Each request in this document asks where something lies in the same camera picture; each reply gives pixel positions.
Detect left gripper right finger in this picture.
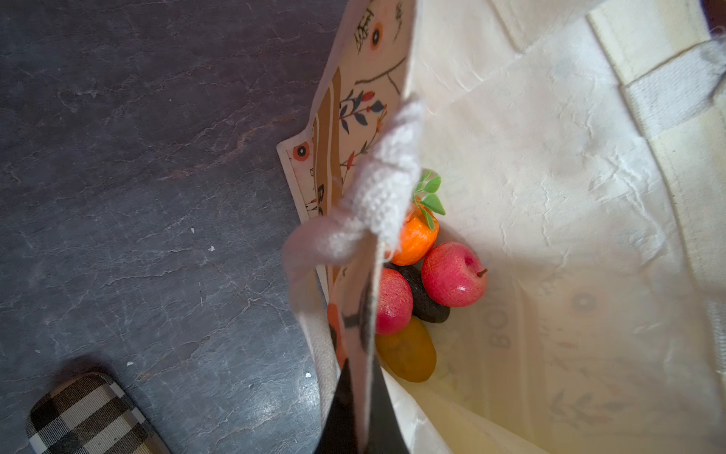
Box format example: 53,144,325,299
367,358,410,454

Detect red apple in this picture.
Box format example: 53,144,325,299
422,242,489,308
376,268,414,336

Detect cream canvas grocery bag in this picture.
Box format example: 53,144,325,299
278,1,725,453

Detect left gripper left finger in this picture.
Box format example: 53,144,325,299
314,362,357,454

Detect orange fruit white basket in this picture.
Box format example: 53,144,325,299
391,169,446,266

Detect yellow lemon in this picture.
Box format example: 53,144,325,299
375,317,438,383

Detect plaid case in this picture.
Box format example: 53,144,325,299
26,372,169,454

